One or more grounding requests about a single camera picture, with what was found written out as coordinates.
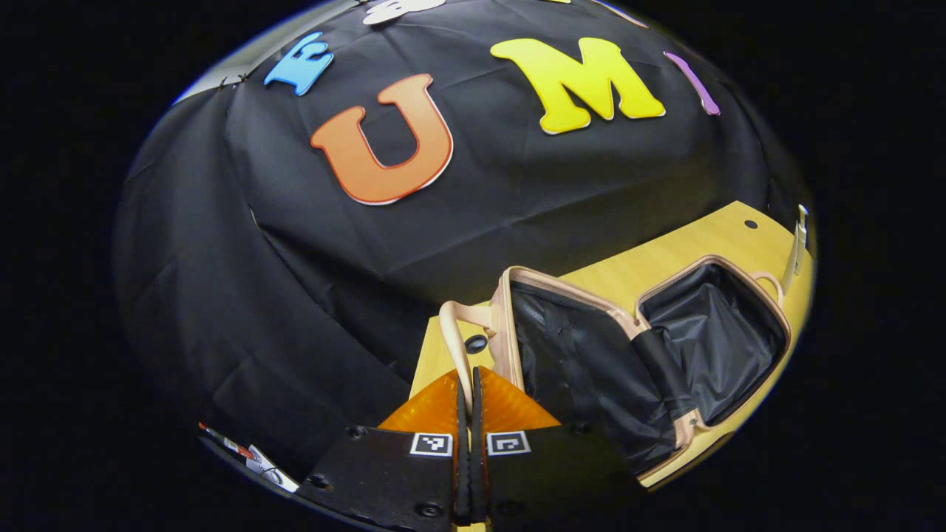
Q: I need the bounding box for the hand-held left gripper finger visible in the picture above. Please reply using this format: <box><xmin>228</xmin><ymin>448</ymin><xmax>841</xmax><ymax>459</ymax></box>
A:
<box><xmin>296</xmin><ymin>366</ymin><xmax>472</xmax><ymax>531</ymax></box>
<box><xmin>472</xmin><ymin>366</ymin><xmax>648</xmax><ymax>527</ymax></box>

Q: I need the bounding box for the beige suitcase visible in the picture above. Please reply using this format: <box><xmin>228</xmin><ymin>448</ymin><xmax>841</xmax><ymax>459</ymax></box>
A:
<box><xmin>438</xmin><ymin>255</ymin><xmax>793</xmax><ymax>490</ymax></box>

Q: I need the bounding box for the white pump bottle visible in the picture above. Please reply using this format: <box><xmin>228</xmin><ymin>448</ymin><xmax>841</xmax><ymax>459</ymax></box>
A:
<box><xmin>782</xmin><ymin>205</ymin><xmax>811</xmax><ymax>295</ymax></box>

